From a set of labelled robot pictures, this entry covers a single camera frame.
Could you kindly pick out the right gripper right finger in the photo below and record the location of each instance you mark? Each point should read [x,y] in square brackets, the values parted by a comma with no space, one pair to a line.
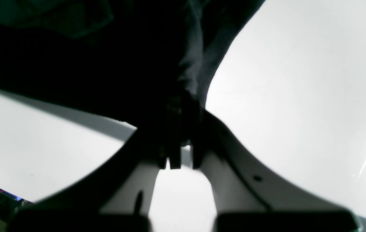
[250,197]

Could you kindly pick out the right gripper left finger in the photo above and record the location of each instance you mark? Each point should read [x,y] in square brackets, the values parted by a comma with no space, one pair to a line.
[116,197]

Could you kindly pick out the black t-shirt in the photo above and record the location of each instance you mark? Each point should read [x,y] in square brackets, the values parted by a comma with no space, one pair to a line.
[122,59]

